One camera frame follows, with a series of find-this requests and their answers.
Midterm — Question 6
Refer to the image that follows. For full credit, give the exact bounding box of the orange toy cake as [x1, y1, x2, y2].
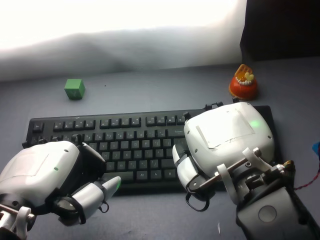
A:
[228, 63, 259, 101]

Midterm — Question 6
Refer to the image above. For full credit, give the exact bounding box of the dark panel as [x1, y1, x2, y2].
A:
[239, 0, 320, 62]

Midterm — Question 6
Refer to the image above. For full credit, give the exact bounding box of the black computer keyboard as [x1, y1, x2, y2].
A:
[21, 104, 285, 196]

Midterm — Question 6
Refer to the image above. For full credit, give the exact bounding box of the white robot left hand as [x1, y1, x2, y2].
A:
[0, 134, 123, 227]

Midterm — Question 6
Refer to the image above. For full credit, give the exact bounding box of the grey table cloth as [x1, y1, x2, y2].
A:
[0, 56, 320, 240]

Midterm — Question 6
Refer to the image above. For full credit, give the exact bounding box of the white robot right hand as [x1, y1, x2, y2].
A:
[172, 96, 276, 212]

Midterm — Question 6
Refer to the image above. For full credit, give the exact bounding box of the green cube block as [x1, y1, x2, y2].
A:
[64, 78, 86, 101]

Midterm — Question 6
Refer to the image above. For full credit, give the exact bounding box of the red twisted cable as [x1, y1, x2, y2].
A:
[293, 149, 320, 191]

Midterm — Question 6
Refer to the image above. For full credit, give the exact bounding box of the white cloth backdrop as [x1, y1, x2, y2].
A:
[0, 0, 248, 83]

